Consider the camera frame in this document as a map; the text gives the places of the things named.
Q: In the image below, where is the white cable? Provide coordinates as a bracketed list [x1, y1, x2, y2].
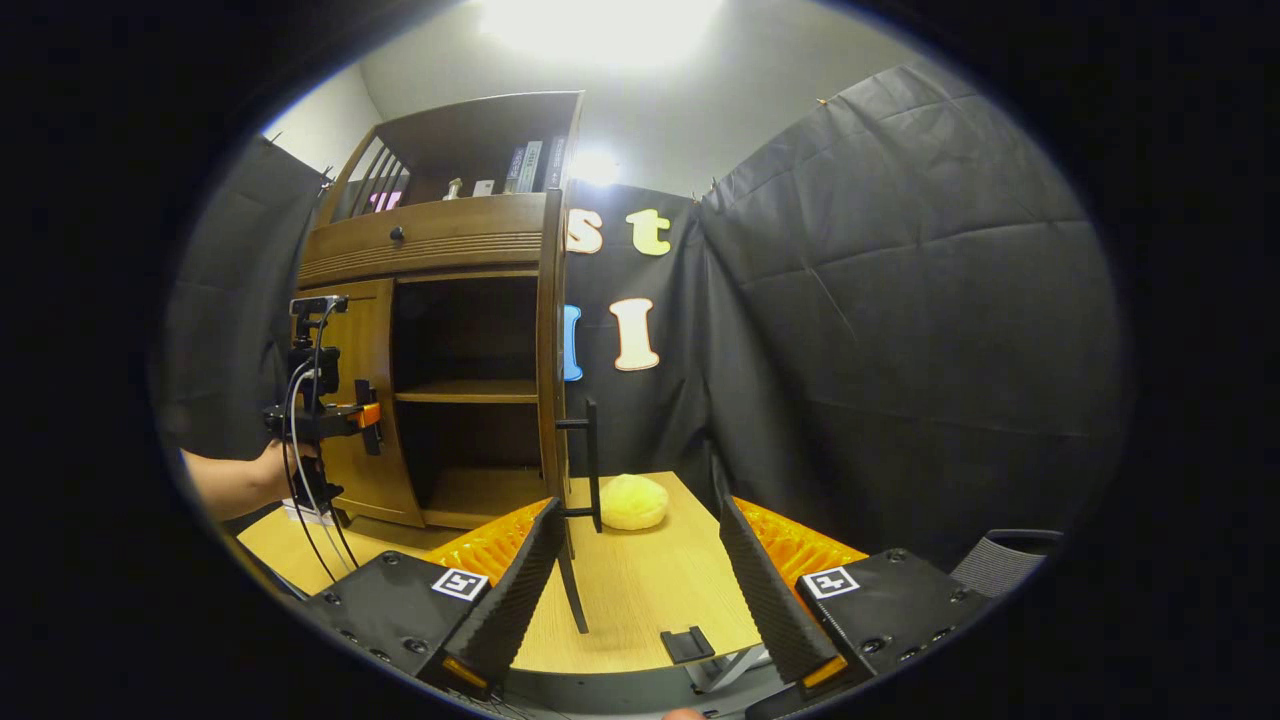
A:
[285, 300, 346, 581]

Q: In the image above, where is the black door handle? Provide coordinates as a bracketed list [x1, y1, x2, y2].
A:
[556, 398, 604, 534]
[356, 379, 384, 457]

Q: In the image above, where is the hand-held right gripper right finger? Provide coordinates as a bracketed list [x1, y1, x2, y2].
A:
[715, 490, 991, 691]

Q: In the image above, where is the grey mesh chair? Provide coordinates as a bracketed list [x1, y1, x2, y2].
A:
[950, 528, 1066, 599]

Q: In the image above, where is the wooden double-door shoe cabinet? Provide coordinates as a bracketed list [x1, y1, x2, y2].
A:
[293, 91, 586, 531]

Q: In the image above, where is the black table clamp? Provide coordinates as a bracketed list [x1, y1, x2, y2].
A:
[660, 626, 717, 665]

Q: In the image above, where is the inner wooden shelf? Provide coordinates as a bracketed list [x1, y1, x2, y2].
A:
[395, 379, 541, 405]

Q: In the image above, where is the grey metal table bracket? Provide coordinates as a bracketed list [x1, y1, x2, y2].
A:
[690, 645, 776, 693]

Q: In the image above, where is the black backdrop cloth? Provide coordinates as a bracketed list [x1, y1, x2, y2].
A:
[160, 60, 1131, 571]

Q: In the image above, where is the ceiling light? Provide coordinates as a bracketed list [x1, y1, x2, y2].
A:
[475, 0, 726, 66]

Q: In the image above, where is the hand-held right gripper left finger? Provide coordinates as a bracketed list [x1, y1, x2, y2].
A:
[300, 497, 566, 698]

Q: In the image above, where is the wooden drawer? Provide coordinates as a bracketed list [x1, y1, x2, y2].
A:
[297, 193, 549, 291]

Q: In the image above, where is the black cable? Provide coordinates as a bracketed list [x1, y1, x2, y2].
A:
[278, 365, 361, 573]

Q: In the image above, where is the yellow plush ball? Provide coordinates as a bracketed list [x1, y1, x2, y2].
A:
[598, 473, 670, 532]

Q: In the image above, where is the wooden cabinet door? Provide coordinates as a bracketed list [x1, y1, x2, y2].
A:
[293, 278, 426, 529]
[535, 188, 593, 636]

